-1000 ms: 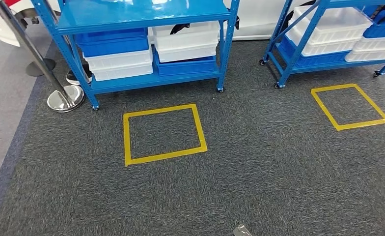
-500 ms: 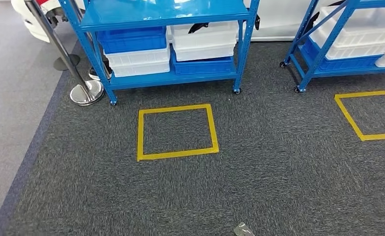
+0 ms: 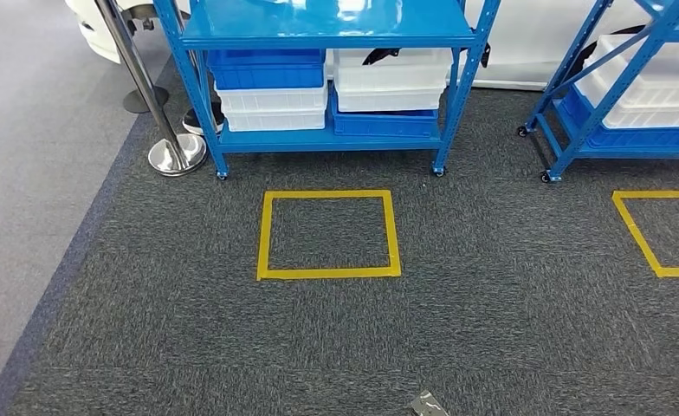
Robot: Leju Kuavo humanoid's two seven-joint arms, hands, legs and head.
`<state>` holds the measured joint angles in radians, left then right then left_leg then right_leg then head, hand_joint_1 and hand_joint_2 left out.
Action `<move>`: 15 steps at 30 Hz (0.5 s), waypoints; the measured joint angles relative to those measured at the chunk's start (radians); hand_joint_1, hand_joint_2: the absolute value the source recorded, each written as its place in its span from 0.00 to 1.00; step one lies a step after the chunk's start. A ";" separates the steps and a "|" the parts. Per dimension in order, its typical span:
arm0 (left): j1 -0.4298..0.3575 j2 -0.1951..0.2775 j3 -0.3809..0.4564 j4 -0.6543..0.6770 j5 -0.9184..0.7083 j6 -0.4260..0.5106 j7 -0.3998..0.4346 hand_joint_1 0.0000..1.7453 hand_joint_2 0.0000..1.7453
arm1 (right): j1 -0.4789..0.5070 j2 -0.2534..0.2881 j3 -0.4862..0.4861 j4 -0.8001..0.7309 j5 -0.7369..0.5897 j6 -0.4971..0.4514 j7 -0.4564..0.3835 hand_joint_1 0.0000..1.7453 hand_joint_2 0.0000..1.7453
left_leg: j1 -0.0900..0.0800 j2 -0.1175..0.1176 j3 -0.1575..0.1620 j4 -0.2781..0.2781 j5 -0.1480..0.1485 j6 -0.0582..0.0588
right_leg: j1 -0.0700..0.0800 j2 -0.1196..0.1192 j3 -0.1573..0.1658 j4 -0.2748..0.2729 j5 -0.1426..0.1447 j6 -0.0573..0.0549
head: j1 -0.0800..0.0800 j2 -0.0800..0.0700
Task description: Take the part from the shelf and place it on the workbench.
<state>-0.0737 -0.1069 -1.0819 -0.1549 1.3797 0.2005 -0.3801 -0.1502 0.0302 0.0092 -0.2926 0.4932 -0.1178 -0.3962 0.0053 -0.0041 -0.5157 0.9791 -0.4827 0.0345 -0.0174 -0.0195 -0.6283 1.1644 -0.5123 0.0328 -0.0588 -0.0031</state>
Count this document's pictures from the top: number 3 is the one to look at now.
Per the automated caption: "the yellow floor tape square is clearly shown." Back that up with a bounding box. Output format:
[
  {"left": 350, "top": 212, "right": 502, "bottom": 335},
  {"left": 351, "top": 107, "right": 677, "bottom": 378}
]
[
  {"left": 611, "top": 190, "right": 679, "bottom": 280},
  {"left": 255, "top": 189, "right": 403, "bottom": 283}
]

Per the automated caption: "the stanchion with chrome base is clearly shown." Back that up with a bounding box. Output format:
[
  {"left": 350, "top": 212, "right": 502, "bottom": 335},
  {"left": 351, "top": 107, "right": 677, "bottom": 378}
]
[{"left": 93, "top": 0, "right": 208, "bottom": 178}]

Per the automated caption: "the blue metal shelf rack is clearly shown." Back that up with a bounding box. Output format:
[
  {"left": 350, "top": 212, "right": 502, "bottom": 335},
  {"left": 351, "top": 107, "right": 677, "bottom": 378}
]
[
  {"left": 517, "top": 0, "right": 679, "bottom": 184},
  {"left": 152, "top": 0, "right": 501, "bottom": 180}
]

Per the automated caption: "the black round base stand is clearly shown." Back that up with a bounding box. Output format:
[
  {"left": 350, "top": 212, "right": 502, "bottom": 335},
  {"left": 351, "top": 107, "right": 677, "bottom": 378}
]
[{"left": 122, "top": 86, "right": 171, "bottom": 114}]

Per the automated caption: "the white car with red stripe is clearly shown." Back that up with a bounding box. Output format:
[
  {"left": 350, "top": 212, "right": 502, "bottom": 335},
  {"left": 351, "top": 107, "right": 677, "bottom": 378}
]
[{"left": 63, "top": 0, "right": 656, "bottom": 92}]

